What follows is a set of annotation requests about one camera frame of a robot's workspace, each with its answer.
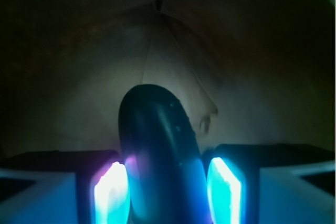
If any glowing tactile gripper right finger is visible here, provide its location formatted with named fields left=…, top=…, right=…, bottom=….
left=202, top=144, right=335, bottom=223

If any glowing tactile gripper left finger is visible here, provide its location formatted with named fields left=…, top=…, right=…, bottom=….
left=1, top=150, right=130, bottom=223

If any green plastic pickle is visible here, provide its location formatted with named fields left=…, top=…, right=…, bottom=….
left=118, top=84, right=212, bottom=223

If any brown paper bag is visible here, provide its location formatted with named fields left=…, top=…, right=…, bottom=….
left=1, top=0, right=335, bottom=158

